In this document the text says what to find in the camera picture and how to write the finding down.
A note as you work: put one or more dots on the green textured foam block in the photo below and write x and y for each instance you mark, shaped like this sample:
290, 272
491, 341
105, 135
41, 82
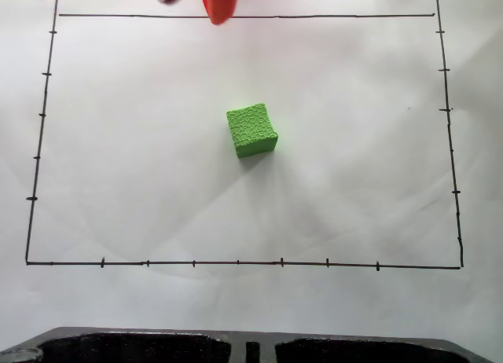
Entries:
251, 129

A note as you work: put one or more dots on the white paper sheet with frame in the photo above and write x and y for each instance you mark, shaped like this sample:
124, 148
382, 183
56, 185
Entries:
275, 221

